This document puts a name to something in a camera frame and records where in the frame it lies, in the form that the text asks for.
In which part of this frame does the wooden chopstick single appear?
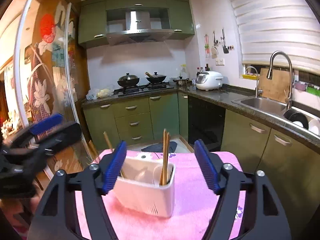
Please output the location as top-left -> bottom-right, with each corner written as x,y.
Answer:
103,131 -> 125,178

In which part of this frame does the clear plastic spoon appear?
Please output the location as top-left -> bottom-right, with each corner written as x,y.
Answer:
135,169 -> 149,183

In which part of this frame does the wooden chopstick pair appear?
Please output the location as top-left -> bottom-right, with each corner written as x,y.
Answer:
160,129 -> 168,186
167,131 -> 170,181

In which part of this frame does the white plastic spoon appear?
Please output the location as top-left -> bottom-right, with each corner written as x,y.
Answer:
152,164 -> 163,186

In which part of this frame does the steel kitchen faucet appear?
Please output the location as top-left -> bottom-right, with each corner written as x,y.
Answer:
266,50 -> 294,110

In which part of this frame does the glass sliding door floral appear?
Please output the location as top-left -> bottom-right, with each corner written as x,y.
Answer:
13,0 -> 92,160

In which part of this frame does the pink floral tablecloth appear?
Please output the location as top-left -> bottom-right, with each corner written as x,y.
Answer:
75,149 -> 247,240

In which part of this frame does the white plastic utensil holder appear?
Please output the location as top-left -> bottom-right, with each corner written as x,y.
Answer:
113,157 -> 176,218

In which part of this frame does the black wok right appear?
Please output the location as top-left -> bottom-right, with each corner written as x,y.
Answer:
145,72 -> 166,84

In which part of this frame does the steel sink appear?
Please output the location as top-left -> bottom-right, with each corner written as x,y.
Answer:
232,96 -> 319,138

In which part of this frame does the steel range hood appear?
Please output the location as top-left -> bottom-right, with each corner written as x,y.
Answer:
106,8 -> 174,46

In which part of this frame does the small steel tap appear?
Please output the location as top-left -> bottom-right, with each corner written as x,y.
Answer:
244,65 -> 263,99

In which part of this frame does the small black pot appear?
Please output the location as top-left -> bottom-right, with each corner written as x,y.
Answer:
172,76 -> 189,87

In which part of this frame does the wooden cutting board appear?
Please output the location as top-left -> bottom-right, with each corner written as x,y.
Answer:
258,68 -> 290,103

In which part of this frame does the white rice cooker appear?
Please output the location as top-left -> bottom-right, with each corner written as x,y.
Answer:
196,71 -> 223,91

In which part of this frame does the white window blind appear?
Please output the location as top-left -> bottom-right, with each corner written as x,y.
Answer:
230,0 -> 319,74

